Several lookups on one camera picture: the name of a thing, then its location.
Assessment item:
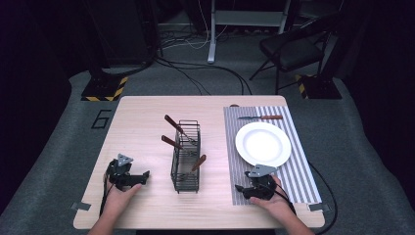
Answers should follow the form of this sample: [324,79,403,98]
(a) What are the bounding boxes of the person's left hand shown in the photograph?
[103,183,143,217]

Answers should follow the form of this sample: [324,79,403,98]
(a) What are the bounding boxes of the white metal stand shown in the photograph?
[207,0,292,65]

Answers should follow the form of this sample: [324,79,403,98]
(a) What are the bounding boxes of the black floor cables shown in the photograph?
[143,28,254,97]

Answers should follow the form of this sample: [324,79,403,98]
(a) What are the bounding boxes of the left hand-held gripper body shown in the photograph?
[108,153,135,192]

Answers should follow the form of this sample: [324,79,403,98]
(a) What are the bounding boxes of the dark cabinet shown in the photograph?
[85,0,161,67]

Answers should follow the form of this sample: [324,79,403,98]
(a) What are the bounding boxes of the short wooden-handled utensil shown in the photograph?
[182,154,208,179]

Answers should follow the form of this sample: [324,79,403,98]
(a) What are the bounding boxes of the grey striped placemat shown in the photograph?
[222,105,323,207]

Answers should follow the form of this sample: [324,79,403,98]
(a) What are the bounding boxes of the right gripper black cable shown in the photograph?
[273,181,299,217]

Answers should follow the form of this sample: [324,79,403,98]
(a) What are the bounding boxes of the black wire cutlery rack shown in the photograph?
[169,119,202,195]

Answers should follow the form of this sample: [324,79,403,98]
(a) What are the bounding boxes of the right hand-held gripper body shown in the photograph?
[243,164,279,201]

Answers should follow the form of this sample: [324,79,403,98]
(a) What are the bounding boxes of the wooden-handled table knife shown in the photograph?
[237,114,284,121]

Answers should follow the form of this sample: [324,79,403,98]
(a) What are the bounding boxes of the grey tape piece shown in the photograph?
[70,201,93,212]
[307,202,332,212]

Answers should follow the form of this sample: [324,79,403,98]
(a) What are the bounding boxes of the white plate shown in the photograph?
[234,121,293,168]

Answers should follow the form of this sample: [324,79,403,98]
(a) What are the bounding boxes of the person's right hand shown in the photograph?
[250,175,296,221]

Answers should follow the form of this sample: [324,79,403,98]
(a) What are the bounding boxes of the long wooden-handled utensil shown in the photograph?
[163,114,199,146]

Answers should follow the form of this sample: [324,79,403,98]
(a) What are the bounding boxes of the black folding chair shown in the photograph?
[249,18,342,96]

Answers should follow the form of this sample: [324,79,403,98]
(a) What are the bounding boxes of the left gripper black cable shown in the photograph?
[99,161,115,217]

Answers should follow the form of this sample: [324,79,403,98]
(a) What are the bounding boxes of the striped-edge black stand base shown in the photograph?
[295,73,344,100]
[80,75,129,103]

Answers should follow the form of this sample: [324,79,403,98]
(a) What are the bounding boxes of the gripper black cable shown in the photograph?
[99,161,115,217]
[273,181,299,217]

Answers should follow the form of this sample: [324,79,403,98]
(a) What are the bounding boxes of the black cable beside table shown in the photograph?
[307,161,339,235]

